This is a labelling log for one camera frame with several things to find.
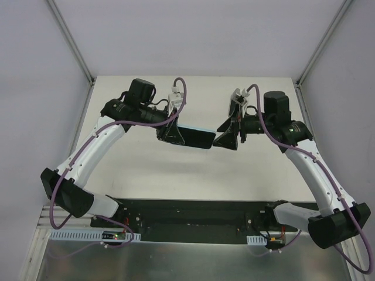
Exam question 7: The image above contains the right aluminium frame post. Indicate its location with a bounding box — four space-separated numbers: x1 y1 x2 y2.
295 0 355 88

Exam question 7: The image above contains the black smartphone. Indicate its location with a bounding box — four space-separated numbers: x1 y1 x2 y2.
179 129 216 149

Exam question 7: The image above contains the light blue phone case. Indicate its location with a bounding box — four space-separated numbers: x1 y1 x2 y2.
178 125 216 134

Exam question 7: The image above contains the aluminium frame post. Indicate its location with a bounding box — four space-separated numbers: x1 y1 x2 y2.
295 0 355 88
45 0 95 85

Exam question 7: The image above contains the left white cable duct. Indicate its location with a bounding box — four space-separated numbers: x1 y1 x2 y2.
50 229 141 243

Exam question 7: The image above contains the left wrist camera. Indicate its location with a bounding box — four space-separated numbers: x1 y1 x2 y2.
168 92 184 114

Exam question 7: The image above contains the aluminium extrusion rail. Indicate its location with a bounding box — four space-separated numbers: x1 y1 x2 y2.
37 205 93 228

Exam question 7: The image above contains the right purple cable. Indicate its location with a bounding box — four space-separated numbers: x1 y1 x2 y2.
244 84 370 275

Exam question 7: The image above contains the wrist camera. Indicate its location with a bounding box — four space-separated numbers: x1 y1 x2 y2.
168 92 184 114
228 88 250 116

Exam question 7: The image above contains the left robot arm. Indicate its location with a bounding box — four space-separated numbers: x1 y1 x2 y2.
40 78 186 220

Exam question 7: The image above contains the white cable duct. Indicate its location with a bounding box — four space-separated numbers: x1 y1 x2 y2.
246 235 267 246
50 229 141 243

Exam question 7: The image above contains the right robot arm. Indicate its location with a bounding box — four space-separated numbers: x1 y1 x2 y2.
213 88 371 249

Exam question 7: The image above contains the right white cable duct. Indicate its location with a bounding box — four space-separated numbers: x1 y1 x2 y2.
246 235 267 246

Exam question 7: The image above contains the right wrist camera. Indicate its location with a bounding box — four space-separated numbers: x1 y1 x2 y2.
228 88 250 116

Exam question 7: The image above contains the left aluminium frame post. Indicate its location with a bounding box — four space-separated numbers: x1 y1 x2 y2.
45 0 95 85

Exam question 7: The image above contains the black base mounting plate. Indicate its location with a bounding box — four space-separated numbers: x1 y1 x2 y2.
90 198 298 243

